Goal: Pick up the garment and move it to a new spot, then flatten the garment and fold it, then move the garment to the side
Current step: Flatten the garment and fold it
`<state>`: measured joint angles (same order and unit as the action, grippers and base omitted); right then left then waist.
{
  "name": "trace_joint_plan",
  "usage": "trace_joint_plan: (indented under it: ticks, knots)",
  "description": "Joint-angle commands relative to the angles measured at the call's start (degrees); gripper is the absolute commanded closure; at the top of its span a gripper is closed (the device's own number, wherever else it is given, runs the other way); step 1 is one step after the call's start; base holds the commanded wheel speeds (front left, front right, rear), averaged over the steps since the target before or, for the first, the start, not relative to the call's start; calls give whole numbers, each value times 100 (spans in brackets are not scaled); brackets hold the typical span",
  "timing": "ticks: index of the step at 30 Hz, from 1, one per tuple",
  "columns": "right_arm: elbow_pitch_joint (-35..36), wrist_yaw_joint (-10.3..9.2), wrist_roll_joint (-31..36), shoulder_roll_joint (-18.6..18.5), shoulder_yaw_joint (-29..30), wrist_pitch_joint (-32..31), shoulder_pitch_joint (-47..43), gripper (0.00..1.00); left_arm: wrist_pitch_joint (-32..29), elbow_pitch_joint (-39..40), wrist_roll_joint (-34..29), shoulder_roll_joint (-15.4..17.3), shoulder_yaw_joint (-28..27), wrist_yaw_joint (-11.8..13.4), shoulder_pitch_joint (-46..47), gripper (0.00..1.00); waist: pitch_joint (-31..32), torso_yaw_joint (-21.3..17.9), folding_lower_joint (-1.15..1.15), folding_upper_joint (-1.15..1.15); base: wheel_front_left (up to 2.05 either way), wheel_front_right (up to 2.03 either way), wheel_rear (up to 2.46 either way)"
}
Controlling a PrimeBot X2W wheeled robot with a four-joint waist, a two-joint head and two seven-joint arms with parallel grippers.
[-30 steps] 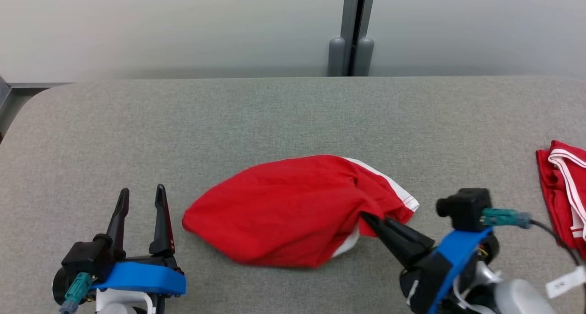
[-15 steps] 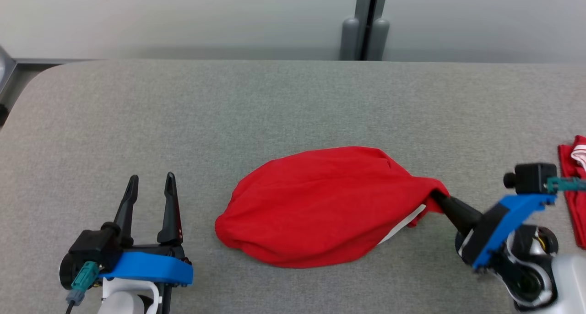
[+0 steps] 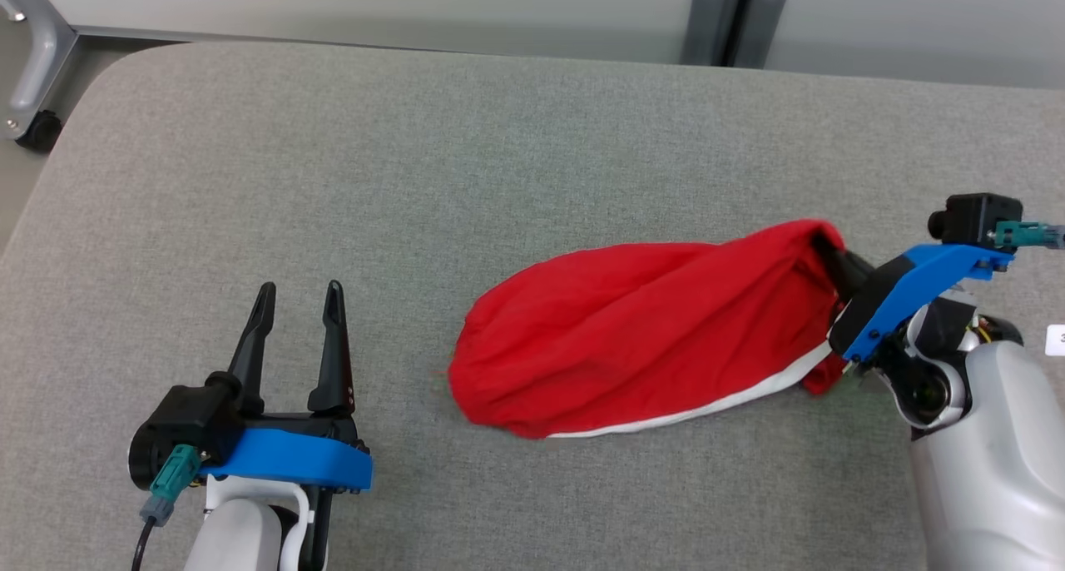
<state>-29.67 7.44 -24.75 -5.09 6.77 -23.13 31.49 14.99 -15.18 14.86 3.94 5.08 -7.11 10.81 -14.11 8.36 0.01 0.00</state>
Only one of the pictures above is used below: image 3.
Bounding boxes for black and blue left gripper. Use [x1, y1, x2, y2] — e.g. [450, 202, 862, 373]
[200, 280, 374, 494]

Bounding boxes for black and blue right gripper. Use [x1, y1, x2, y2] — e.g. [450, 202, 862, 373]
[812, 233, 1016, 364]

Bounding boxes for red shirt white sleeves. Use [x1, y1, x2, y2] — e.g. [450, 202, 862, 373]
[448, 218, 850, 439]

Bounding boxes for black caster wheel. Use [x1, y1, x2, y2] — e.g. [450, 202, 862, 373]
[15, 109, 63, 152]

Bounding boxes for left camera cable teal plug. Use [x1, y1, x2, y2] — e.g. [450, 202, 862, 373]
[129, 444, 203, 571]

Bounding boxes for camera cable teal plug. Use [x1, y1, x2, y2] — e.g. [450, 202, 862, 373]
[129, 444, 203, 571]
[994, 221, 1065, 251]

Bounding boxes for right camera cable teal plug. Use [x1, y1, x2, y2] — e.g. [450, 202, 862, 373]
[994, 221, 1065, 251]

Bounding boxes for grey cylinder post bumper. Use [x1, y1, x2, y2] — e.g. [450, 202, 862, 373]
[736, 0, 789, 70]
[682, 0, 729, 66]

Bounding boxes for grey partition post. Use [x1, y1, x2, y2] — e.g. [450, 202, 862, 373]
[720, 0, 775, 68]

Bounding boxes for grey baseboard rail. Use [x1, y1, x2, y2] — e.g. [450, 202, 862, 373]
[71, 24, 691, 62]

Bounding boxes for grey metal frame leg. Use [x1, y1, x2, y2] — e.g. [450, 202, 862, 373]
[0, 0, 80, 139]

